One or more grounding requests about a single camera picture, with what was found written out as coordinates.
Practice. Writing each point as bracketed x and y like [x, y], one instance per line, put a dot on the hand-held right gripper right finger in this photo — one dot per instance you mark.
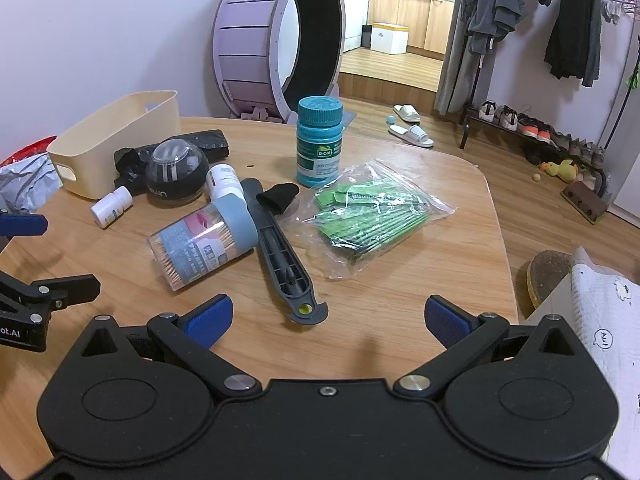
[447, 317]

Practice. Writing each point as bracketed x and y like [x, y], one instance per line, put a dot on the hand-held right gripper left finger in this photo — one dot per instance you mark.
[210, 317]

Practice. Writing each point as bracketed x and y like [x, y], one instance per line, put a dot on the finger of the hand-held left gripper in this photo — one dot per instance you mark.
[22, 225]
[70, 287]

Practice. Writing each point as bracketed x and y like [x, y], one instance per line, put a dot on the blue lidded jar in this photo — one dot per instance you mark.
[200, 245]

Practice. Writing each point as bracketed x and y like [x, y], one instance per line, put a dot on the small white pill bottle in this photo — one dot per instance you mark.
[110, 207]

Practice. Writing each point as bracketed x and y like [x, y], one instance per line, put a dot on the cream plastic basket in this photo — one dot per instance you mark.
[100, 130]

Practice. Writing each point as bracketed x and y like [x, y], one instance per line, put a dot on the teal pill bottle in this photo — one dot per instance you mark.
[317, 155]

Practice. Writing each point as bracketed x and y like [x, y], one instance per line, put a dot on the grey plastic mailer bag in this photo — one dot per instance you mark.
[25, 185]

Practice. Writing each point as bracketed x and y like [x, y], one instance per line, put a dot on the red plastic bag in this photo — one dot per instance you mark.
[30, 147]

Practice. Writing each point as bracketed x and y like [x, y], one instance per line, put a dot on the round cardboard cat scratcher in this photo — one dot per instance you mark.
[547, 275]

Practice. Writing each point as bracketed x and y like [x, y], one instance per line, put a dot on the clear bag of green packets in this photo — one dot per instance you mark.
[370, 215]

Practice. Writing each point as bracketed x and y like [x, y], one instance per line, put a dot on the white bottle purple label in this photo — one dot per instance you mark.
[222, 177]

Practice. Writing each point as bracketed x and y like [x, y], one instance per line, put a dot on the black fabric sleeve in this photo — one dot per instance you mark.
[280, 194]

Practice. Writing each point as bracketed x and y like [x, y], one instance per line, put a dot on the white quilted blanket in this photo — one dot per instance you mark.
[610, 320]

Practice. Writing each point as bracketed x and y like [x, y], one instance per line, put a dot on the black plastic bag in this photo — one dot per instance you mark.
[205, 141]

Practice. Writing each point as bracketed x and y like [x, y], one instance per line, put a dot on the brown scratcher block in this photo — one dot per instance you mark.
[585, 202]

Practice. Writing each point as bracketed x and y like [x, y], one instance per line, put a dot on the yellow duck toy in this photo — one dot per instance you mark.
[560, 170]

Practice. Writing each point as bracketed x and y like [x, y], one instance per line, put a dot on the white slipper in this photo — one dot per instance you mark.
[412, 135]
[407, 112]

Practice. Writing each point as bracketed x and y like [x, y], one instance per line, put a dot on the black shoe rack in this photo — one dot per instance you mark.
[467, 125]

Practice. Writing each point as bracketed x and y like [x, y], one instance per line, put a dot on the row of shoes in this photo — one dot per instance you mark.
[540, 132]

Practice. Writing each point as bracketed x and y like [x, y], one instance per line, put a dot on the grey curtain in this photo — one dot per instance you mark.
[455, 65]

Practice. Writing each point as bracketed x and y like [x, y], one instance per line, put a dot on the purple cat exercise wheel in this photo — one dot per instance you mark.
[245, 40]

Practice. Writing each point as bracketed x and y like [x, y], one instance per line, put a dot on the white foam box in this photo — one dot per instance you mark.
[390, 39]

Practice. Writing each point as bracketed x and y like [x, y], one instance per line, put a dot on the black bin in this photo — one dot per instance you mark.
[366, 37]

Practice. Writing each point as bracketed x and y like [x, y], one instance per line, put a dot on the wooden kitchen cabinets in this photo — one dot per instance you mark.
[415, 15]

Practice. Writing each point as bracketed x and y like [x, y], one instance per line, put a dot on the black hanging jacket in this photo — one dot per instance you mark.
[575, 30]

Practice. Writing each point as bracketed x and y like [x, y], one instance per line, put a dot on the grey hanging shirts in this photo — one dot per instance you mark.
[495, 5]

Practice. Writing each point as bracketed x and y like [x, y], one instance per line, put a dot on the black clothes rack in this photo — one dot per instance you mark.
[631, 60]

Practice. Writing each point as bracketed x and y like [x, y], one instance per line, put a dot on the white hanging socks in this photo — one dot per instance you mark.
[612, 10]

